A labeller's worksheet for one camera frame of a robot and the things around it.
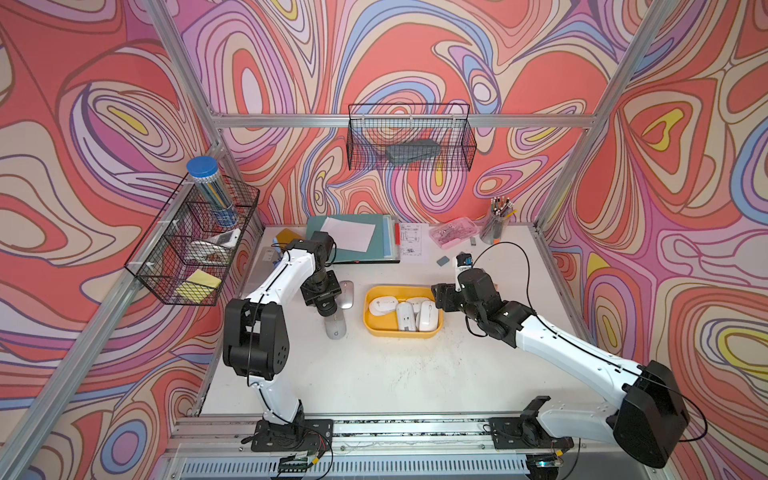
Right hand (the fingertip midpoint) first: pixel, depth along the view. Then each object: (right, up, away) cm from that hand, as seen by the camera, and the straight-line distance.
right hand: (445, 294), depth 83 cm
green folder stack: (-46, +24, +38) cm, 64 cm away
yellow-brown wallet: (-58, +18, +36) cm, 70 cm away
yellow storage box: (-18, -12, +10) cm, 23 cm away
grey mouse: (-33, -11, +8) cm, 35 cm away
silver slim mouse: (-30, -3, +17) cm, 35 cm away
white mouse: (-11, -8, +8) cm, 16 cm away
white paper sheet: (-32, +18, +39) cm, 54 cm away
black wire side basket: (-68, +11, -8) cm, 69 cm away
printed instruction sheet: (-6, +16, +32) cm, 37 cm away
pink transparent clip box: (+8, +20, +35) cm, 41 cm away
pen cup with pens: (+24, +22, +26) cm, 41 cm away
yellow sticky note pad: (-57, +4, -19) cm, 60 cm away
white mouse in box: (-4, -8, +6) cm, 10 cm away
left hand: (-33, -2, +6) cm, 34 cm away
